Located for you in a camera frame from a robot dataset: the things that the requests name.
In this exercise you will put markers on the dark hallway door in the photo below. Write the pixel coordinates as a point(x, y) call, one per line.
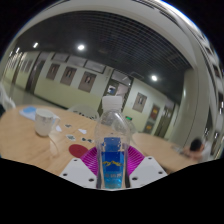
point(35, 73)

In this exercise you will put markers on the small white card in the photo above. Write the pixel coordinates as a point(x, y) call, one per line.
point(82, 131)

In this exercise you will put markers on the light blue booklet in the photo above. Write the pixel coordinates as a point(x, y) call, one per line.
point(28, 111)

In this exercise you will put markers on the person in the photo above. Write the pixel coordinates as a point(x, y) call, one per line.
point(196, 146)

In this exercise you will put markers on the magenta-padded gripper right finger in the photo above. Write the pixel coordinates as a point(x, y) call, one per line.
point(146, 171)

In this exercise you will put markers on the round wooden side table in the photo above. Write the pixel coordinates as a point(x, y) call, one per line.
point(156, 150)

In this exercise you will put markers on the dark transom windows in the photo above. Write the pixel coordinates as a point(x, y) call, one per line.
point(95, 66)

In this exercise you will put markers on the brown double door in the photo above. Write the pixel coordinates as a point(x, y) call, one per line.
point(166, 118)

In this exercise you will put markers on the white ceramic mug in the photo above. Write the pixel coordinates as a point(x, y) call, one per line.
point(43, 123)

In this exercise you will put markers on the framed wall portraits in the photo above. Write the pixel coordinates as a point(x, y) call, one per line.
point(88, 81)

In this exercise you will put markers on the open green doorway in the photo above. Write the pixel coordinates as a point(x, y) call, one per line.
point(113, 88)

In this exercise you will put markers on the clear blue-labelled water bottle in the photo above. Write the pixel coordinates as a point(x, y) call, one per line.
point(112, 133)

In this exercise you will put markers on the small printed card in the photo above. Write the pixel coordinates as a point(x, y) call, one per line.
point(87, 140)
point(70, 137)
point(68, 126)

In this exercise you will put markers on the round ceiling lights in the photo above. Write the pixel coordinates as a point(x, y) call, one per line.
point(81, 47)

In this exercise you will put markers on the green exit sign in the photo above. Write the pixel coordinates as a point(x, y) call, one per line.
point(128, 117)

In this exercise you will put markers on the white lattice-back chair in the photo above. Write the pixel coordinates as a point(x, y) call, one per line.
point(132, 127)

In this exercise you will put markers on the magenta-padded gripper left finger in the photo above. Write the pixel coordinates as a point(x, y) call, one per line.
point(78, 171)

